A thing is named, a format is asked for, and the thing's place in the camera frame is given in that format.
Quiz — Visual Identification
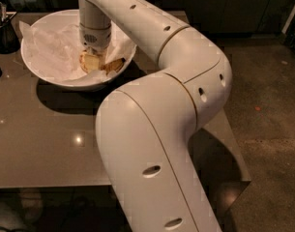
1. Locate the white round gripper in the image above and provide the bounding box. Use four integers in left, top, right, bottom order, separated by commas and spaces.
79, 24, 111, 72

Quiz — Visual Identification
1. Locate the brown spotted banana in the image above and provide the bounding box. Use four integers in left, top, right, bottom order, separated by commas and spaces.
78, 50, 126, 75

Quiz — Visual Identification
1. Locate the large white bowl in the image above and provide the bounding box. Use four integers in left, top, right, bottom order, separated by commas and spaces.
20, 9, 138, 93

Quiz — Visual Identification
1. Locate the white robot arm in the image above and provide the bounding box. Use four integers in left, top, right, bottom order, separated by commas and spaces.
87, 0, 232, 232

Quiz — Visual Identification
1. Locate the black wire mesh basket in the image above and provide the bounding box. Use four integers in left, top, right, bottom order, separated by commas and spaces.
0, 2, 20, 54

